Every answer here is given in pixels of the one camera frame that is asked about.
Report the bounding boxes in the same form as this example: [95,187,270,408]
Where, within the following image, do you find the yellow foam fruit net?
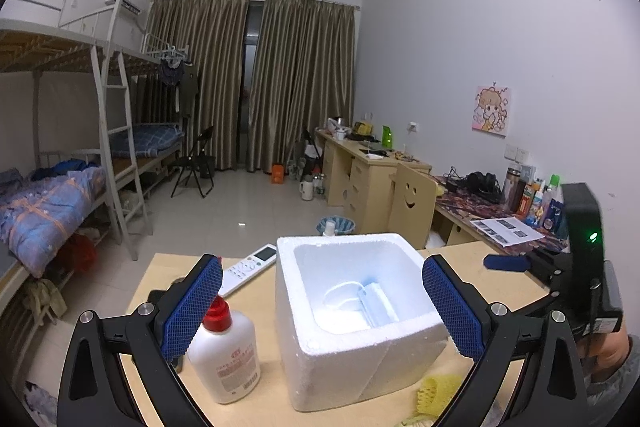
[398,374,462,427]

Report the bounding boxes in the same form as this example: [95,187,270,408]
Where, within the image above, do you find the person's right hand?
[577,323,631,383]

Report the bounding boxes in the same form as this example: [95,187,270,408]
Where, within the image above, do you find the white lotion pump bottle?
[186,296,262,404]

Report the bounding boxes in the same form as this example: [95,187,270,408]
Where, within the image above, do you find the group of toiletry bottles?
[502,162,564,234]

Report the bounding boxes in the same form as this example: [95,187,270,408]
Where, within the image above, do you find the printed paper sheet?
[471,217,544,247]

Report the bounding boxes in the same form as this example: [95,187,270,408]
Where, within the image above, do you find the white remote control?
[218,244,278,298]

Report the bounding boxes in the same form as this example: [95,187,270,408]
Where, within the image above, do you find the black headphones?
[465,171,502,205]

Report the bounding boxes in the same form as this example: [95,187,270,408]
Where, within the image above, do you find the blue patterned quilt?
[1,167,105,277]

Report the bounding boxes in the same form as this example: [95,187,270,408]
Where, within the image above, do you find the black folding chair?
[170,126,215,198]

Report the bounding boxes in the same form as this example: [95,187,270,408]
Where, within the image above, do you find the wooden smiley chair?
[388,165,438,249]

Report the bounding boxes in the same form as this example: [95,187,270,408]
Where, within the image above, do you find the blue checkered far bedding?
[110,124,183,158]

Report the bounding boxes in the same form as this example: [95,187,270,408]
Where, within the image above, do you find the white styrofoam box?
[276,233,449,412]

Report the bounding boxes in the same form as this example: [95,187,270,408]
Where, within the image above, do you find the orange box on floor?
[271,164,285,184]

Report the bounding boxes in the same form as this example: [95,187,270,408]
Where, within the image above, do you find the white kettle jug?
[299,174,314,202]

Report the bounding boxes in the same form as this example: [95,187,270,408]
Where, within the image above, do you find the metal bunk bed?
[1,0,188,305]

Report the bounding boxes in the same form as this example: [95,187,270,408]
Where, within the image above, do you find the green bag on desk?
[381,126,394,150]

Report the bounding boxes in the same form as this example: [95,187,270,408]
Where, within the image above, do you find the light wooden desk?
[316,130,432,234]

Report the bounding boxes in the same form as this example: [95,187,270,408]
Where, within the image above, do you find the hanging dark clothes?
[160,60,200,118]

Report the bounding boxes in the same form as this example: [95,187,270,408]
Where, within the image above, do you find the olive window curtains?
[149,0,356,172]

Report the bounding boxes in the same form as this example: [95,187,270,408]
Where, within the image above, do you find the anime girl wall poster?
[472,83,511,138]

